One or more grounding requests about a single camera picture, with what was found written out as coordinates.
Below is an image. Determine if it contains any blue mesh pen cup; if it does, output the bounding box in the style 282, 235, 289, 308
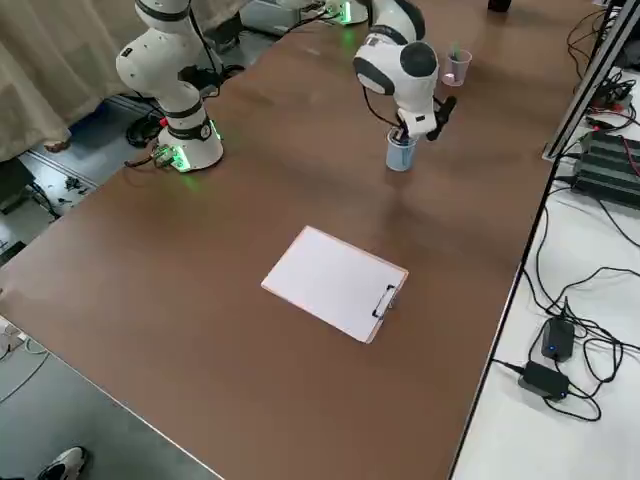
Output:
385, 128, 419, 173

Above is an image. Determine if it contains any pink mesh pen cup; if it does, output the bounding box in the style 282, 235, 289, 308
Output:
442, 48, 474, 87

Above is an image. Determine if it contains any white clipboard with black clip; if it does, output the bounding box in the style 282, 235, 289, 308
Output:
260, 225, 409, 346

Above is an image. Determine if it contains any grey controller cabinet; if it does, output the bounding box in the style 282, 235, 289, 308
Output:
242, 0, 326, 36

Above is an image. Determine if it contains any black power strip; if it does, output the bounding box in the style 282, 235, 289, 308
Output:
587, 74, 636, 119

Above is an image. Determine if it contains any black finned electronics box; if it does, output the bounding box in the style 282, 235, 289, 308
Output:
569, 130, 640, 207

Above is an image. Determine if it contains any black boxy power adapter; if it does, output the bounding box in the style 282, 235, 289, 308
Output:
541, 316, 576, 362

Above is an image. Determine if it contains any black flat power adapter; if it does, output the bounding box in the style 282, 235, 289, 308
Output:
517, 360, 571, 400

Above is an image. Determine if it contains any beige curtain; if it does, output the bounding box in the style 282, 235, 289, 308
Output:
0, 0, 151, 166

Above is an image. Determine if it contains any person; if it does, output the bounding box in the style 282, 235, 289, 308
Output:
37, 446, 87, 480

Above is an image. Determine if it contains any aluminium frame post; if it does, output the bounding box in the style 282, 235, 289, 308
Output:
542, 0, 640, 162

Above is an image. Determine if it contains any long black table cable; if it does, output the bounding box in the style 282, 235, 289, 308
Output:
529, 199, 640, 426

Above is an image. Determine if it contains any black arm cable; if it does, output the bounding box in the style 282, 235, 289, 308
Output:
124, 0, 225, 170

